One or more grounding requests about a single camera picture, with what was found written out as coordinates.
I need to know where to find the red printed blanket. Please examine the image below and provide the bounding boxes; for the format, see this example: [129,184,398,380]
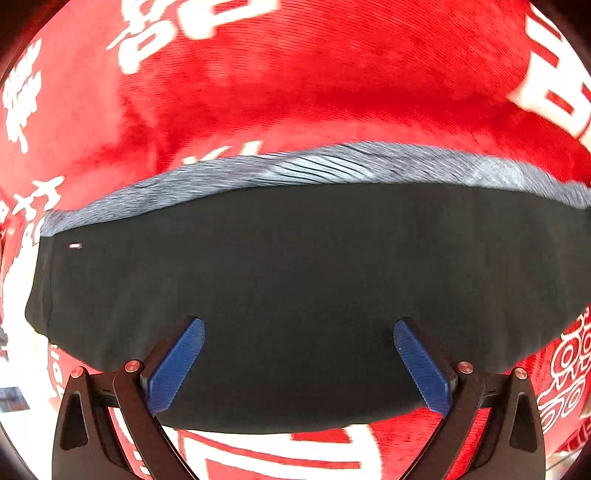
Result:
[0,0,591,480]

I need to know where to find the black pants with grey waistband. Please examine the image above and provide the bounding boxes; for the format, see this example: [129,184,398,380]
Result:
[25,141,591,435]

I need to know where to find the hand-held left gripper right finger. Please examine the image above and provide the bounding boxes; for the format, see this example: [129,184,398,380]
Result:
[393,318,546,480]

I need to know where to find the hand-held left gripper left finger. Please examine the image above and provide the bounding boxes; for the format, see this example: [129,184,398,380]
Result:
[52,316,206,480]

